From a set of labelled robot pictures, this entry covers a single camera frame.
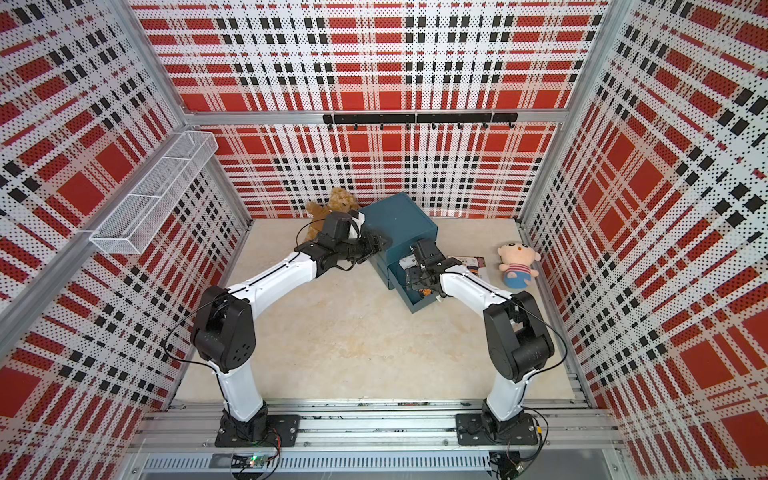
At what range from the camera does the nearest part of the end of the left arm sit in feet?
2.21

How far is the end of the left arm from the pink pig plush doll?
464 millimetres

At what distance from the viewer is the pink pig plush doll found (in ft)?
3.28
